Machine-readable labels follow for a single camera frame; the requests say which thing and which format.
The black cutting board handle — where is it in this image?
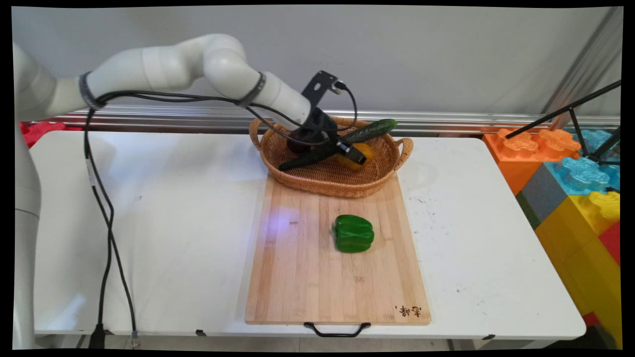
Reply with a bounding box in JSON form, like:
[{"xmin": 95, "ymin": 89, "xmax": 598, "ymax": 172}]
[{"xmin": 304, "ymin": 322, "xmax": 372, "ymax": 338}]

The black tripod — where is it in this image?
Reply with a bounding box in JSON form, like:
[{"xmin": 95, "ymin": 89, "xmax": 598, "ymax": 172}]
[{"xmin": 506, "ymin": 81, "xmax": 622, "ymax": 167}]

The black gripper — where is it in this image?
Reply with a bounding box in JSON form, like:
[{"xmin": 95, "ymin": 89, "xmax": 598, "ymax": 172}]
[{"xmin": 289, "ymin": 106, "xmax": 368, "ymax": 166}]

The blue foam block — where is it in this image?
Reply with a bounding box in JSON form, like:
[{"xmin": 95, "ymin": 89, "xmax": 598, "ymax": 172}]
[{"xmin": 544, "ymin": 129, "xmax": 621, "ymax": 197}]

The aluminium rail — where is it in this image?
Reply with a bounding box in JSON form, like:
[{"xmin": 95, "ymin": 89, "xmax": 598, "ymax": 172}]
[{"xmin": 40, "ymin": 103, "xmax": 621, "ymax": 135}]

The long green cucumber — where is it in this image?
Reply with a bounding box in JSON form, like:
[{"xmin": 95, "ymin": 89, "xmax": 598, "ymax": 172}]
[{"xmin": 278, "ymin": 119, "xmax": 399, "ymax": 173}]

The orange-brown potato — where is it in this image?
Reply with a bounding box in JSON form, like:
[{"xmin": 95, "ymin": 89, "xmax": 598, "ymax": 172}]
[{"xmin": 337, "ymin": 142, "xmax": 374, "ymax": 172}]

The wooden cutting board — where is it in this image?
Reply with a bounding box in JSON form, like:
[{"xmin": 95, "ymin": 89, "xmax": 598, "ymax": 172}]
[{"xmin": 244, "ymin": 171, "xmax": 432, "ymax": 326}]

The black silver wrist camera bracket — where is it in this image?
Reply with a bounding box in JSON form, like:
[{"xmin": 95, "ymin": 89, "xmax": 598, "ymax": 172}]
[{"xmin": 301, "ymin": 70, "xmax": 347, "ymax": 109}]

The woven wicker basket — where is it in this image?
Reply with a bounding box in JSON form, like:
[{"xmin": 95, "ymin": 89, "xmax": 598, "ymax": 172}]
[{"xmin": 249, "ymin": 116, "xmax": 414, "ymax": 199}]

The green bell pepper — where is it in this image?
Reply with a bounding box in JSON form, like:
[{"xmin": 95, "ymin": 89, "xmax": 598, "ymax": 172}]
[{"xmin": 332, "ymin": 214, "xmax": 376, "ymax": 254}]

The orange foam block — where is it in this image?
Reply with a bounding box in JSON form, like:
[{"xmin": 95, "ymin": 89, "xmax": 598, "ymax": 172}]
[{"xmin": 483, "ymin": 128, "xmax": 582, "ymax": 197}]

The red foam block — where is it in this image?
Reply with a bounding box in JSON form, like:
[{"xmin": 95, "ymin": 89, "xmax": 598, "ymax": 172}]
[
  {"xmin": 598, "ymin": 221, "xmax": 621, "ymax": 267},
  {"xmin": 19, "ymin": 120, "xmax": 82, "ymax": 149}
]

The thin grey cable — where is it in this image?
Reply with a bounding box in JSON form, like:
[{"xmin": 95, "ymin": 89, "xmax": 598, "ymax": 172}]
[{"xmin": 83, "ymin": 89, "xmax": 140, "ymax": 348}]

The grey foam block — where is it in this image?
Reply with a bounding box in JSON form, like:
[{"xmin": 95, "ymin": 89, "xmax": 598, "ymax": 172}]
[{"xmin": 515, "ymin": 163, "xmax": 569, "ymax": 230}]

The thick black cable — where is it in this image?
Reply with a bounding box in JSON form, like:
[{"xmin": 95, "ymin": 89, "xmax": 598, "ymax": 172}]
[{"xmin": 79, "ymin": 82, "xmax": 359, "ymax": 349}]

